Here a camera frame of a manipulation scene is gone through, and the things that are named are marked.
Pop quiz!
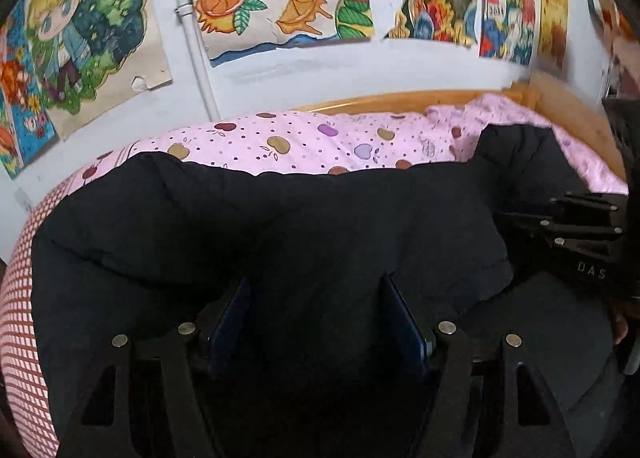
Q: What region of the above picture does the yellow bear poster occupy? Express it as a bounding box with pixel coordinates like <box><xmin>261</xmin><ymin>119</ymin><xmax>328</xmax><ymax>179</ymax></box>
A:
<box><xmin>538</xmin><ymin>0</ymin><xmax>570</xmax><ymax>72</ymax></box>

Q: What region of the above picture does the orange girl blue poster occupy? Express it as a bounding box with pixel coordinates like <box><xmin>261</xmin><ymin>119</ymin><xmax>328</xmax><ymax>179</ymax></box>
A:
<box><xmin>1</xmin><ymin>0</ymin><xmax>55</xmax><ymax>179</ymax></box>

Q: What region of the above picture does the blond boy cartoon poster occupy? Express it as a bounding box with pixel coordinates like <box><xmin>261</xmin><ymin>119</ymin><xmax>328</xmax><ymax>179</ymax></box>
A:
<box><xmin>25</xmin><ymin>0</ymin><xmax>172</xmax><ymax>139</ymax></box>

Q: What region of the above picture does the wooden bed frame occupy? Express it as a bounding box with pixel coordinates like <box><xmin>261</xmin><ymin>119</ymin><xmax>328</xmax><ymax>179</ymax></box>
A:
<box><xmin>302</xmin><ymin>71</ymin><xmax>626</xmax><ymax>179</ymax></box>

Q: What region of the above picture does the white wall pipe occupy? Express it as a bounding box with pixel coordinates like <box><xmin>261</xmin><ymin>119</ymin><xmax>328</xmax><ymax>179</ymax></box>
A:
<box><xmin>175</xmin><ymin>0</ymin><xmax>220</xmax><ymax>121</ymax></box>

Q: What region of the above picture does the pink apple print bedsheet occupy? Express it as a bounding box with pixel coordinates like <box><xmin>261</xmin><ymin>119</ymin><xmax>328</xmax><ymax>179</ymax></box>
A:
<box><xmin>1</xmin><ymin>92</ymin><xmax>628</xmax><ymax>457</ymax></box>

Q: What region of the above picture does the black large jacket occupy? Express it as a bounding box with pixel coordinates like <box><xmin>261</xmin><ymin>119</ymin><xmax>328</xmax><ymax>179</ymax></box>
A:
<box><xmin>32</xmin><ymin>125</ymin><xmax>623</xmax><ymax>457</ymax></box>

